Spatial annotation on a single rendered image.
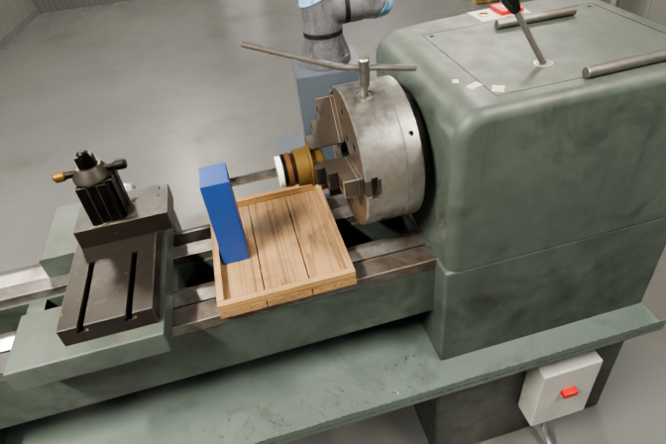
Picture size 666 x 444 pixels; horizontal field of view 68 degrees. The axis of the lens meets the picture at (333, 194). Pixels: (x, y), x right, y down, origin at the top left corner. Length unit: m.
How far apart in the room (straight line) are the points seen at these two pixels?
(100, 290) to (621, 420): 1.67
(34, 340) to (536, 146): 1.05
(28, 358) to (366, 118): 0.79
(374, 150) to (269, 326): 0.48
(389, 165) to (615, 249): 0.64
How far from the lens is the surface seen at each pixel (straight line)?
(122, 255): 1.18
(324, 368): 1.38
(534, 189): 1.08
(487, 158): 0.96
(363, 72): 0.97
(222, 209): 1.08
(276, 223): 1.26
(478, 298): 1.24
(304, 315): 1.16
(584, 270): 1.36
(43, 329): 1.18
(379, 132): 0.97
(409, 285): 1.19
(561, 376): 1.55
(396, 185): 0.99
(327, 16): 1.45
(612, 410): 2.06
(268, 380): 1.38
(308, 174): 1.06
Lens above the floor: 1.69
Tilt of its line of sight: 37 degrees down
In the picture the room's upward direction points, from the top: 7 degrees counter-clockwise
